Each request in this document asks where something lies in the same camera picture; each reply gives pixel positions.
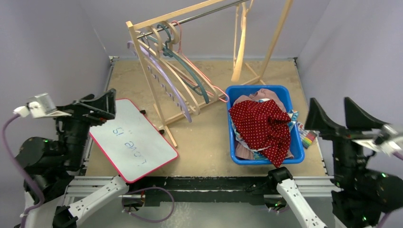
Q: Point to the red-edged whiteboard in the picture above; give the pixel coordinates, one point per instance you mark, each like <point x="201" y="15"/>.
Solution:
<point x="131" y="143"/>

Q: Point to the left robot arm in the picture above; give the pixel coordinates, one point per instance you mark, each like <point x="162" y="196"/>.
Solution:
<point x="48" y="165"/>

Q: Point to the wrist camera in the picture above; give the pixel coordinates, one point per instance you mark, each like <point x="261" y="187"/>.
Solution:
<point x="40" y="106"/>
<point x="389" y="140"/>

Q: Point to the cream hanger of dress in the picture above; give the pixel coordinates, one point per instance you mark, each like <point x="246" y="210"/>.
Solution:
<point x="241" y="14"/>

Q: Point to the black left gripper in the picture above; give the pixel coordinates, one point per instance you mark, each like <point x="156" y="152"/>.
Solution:
<point x="82" y="109"/>

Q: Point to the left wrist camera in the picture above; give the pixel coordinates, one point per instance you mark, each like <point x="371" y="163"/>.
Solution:
<point x="40" y="106"/>

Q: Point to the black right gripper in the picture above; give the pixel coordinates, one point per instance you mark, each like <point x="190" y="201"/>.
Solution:
<point x="346" y="136"/>

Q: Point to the pink pleated skirt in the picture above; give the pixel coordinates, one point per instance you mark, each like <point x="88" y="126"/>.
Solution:
<point x="260" y="94"/>

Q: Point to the marker pen pack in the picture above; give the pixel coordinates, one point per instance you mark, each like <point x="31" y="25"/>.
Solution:
<point x="307" y="136"/>

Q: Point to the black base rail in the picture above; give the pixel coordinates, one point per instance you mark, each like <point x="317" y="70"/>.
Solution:
<point x="253" y="190"/>

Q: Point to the red polka dot dress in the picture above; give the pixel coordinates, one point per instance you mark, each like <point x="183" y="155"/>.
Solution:
<point x="263" y="126"/>

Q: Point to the wooden clothes rack frame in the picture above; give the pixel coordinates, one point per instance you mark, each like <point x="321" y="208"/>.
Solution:
<point x="167" y="121"/>

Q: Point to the cream wooden hanger front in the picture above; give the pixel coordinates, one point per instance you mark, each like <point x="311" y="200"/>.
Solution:
<point x="188" y="95"/>

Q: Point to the blue floral garment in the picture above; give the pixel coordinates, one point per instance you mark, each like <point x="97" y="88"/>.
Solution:
<point x="242" y="150"/>

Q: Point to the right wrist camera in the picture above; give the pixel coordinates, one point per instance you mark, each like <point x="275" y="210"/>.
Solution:
<point x="389" y="140"/>

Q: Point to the metal rack rod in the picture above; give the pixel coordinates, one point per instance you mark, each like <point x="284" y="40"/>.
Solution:
<point x="186" y="10"/>

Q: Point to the teal hanger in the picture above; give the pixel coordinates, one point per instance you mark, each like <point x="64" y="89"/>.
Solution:
<point x="162" y="41"/>

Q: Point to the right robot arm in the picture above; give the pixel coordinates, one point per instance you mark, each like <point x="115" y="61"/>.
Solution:
<point x="366" y="197"/>

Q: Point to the cream wooden hanger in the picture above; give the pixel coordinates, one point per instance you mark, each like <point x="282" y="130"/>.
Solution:
<point x="193" y="78"/>
<point x="188" y="95"/>

